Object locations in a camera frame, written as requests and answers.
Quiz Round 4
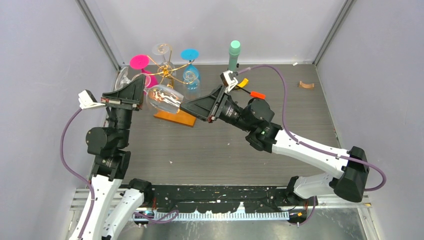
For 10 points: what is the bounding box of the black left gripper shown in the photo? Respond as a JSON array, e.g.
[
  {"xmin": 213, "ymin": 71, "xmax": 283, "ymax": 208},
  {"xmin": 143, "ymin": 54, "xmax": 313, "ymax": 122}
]
[{"xmin": 102, "ymin": 74, "xmax": 147, "ymax": 147}]

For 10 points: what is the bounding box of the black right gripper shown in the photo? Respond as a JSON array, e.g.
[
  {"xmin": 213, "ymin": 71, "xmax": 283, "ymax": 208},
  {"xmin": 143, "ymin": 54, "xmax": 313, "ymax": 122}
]
[{"xmin": 179, "ymin": 84, "xmax": 254, "ymax": 133}]

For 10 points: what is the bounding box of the clear stemmed wine glass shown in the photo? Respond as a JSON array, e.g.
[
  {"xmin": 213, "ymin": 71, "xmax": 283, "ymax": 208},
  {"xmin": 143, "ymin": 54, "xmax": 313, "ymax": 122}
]
[{"xmin": 146, "ymin": 84, "xmax": 184, "ymax": 114}]

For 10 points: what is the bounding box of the clear tall flute glass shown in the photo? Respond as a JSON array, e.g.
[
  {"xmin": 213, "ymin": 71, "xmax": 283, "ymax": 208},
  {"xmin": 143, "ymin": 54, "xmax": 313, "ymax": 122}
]
[{"xmin": 113, "ymin": 66, "xmax": 152, "ymax": 92}]

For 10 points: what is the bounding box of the clear patterned tumbler glass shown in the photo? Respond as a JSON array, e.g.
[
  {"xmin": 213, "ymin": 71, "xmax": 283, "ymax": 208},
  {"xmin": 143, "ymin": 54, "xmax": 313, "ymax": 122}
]
[{"xmin": 183, "ymin": 70, "xmax": 201, "ymax": 100}]

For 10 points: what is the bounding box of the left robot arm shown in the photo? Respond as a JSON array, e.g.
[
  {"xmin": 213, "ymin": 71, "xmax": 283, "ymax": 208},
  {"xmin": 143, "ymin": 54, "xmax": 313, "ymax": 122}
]
[{"xmin": 59, "ymin": 73, "xmax": 154, "ymax": 240}]

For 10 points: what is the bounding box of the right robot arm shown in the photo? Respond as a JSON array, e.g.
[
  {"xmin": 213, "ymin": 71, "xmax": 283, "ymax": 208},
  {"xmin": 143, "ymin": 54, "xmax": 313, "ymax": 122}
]
[{"xmin": 179, "ymin": 85, "xmax": 370, "ymax": 205}]

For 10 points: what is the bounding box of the orange wooden rack base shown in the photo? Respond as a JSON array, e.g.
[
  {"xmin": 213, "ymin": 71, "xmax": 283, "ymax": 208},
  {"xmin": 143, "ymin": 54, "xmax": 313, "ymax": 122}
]
[{"xmin": 153, "ymin": 110, "xmax": 196, "ymax": 127}]

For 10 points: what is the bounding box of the pink wine glass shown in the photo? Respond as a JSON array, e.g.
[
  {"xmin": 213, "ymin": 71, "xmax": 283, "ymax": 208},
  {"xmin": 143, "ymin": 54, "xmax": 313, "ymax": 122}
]
[{"xmin": 129, "ymin": 54, "xmax": 158, "ymax": 88}]

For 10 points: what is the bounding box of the blue wine glass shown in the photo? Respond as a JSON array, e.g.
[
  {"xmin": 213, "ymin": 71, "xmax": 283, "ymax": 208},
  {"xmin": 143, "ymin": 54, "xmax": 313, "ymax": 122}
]
[{"xmin": 180, "ymin": 48, "xmax": 200, "ymax": 92}]

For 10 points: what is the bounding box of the clear rear wine glass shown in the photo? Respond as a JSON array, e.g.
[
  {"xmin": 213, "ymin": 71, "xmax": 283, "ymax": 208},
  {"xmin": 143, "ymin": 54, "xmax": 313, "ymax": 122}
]
[{"xmin": 152, "ymin": 43, "xmax": 175, "ymax": 70}]

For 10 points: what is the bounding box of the yellow curved block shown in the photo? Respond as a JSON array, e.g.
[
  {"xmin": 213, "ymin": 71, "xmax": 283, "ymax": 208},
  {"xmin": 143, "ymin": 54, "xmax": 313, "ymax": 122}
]
[{"xmin": 237, "ymin": 78, "xmax": 249, "ymax": 88}]

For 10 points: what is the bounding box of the orange rectangular block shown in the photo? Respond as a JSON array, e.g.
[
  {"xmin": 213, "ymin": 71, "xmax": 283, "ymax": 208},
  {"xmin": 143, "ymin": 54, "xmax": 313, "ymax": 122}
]
[{"xmin": 250, "ymin": 91, "xmax": 266, "ymax": 100}]

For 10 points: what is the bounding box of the mint green microphone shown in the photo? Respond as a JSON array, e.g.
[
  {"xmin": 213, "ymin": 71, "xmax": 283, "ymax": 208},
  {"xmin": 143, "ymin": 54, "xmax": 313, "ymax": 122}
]
[{"xmin": 228, "ymin": 40, "xmax": 241, "ymax": 72}]

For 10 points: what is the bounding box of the brown curved wooden block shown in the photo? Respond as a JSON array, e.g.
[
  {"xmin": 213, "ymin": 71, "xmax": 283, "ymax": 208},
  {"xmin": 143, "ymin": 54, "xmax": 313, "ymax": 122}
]
[{"xmin": 298, "ymin": 81, "xmax": 315, "ymax": 90}]

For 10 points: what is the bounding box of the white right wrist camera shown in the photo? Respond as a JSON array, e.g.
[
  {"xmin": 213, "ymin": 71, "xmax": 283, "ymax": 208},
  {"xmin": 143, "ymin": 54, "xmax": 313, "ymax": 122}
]
[{"xmin": 220, "ymin": 70, "xmax": 239, "ymax": 94}]

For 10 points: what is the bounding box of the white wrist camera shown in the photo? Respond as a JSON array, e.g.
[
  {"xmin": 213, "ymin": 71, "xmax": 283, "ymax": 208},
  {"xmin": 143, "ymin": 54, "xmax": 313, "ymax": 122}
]
[
  {"xmin": 220, "ymin": 70, "xmax": 239, "ymax": 94},
  {"xmin": 78, "ymin": 89, "xmax": 106, "ymax": 110}
]

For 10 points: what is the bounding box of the gold wire glass rack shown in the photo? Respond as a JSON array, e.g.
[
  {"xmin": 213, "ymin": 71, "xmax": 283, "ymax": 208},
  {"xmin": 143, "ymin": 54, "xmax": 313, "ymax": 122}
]
[{"xmin": 151, "ymin": 60, "xmax": 188, "ymax": 96}]

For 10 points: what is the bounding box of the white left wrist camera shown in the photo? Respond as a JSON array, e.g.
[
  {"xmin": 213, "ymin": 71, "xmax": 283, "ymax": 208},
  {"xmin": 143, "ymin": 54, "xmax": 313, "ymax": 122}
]
[{"xmin": 78, "ymin": 89, "xmax": 106, "ymax": 110}]

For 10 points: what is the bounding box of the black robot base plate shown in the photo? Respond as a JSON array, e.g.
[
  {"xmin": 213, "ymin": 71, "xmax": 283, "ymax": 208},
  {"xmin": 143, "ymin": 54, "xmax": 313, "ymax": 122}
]
[{"xmin": 105, "ymin": 184, "xmax": 320, "ymax": 215}]

